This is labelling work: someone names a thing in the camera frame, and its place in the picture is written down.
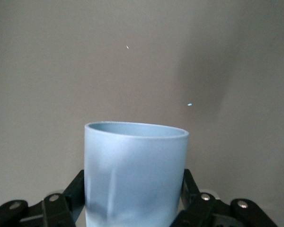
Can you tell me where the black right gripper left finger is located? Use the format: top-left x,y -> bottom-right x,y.
44,169 -> 86,227

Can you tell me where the light blue cup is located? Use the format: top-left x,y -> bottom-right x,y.
84,122 -> 190,227

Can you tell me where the dark grey table mat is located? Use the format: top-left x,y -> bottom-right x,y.
0,0 -> 284,227

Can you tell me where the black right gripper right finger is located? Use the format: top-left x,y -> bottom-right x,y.
172,168 -> 232,227

